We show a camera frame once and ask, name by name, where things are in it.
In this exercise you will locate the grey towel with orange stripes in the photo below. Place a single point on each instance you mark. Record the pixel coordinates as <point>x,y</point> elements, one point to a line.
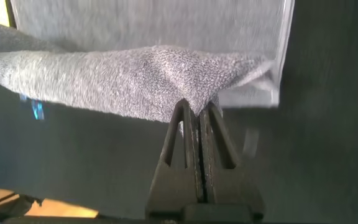
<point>135,77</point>

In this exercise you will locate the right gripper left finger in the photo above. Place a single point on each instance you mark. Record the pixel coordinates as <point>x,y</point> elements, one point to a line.
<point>172,174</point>

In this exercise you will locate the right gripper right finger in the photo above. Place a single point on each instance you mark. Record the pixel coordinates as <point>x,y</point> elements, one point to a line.
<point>228,186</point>

